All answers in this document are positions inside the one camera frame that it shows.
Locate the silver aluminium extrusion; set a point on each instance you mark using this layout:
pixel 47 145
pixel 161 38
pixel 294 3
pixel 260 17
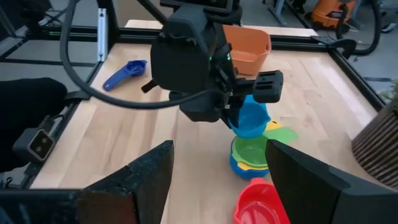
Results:
pixel 102 34

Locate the red measuring cup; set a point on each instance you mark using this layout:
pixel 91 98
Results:
pixel 258 208

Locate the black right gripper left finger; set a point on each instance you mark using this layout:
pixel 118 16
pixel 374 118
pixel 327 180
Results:
pixel 124 199

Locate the green leafy artificial plant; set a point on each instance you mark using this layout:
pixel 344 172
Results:
pixel 393 96

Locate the black table-level camera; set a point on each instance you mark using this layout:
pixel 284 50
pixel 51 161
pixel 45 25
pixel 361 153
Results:
pixel 34 144

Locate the green measuring cup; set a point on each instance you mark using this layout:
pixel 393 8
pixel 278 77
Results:
pixel 252 152

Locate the teal measuring cup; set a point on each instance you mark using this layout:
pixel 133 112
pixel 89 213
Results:
pixel 252 121

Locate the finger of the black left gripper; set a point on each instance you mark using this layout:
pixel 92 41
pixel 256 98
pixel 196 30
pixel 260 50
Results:
pixel 232 113
pixel 267 87

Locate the ribbed striped planter pot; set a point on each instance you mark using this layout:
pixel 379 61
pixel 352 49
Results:
pixel 379 149

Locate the light wooden platform board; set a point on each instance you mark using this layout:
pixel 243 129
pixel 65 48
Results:
pixel 280 31

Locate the black table edge rail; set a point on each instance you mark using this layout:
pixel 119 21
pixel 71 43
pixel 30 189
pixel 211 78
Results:
pixel 292 43
pixel 357 80
pixel 67 119

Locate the grey metal table leg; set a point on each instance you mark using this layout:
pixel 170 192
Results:
pixel 278 14

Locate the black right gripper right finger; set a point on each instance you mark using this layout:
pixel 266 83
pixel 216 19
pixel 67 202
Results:
pixel 326 202

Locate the black frame post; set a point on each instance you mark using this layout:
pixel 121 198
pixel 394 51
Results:
pixel 112 21

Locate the black table clamp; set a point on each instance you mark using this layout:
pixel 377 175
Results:
pixel 342 43
pixel 76 97

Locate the small dark blue measuring cup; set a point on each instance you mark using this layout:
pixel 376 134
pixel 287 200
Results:
pixel 133 68

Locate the orange plastic basket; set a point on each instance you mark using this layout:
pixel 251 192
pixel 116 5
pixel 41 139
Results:
pixel 248 43

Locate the royal blue measuring cup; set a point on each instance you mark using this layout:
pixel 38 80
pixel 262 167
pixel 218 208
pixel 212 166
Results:
pixel 248 174

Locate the orange shop vacuum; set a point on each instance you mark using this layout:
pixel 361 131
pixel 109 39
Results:
pixel 332 14

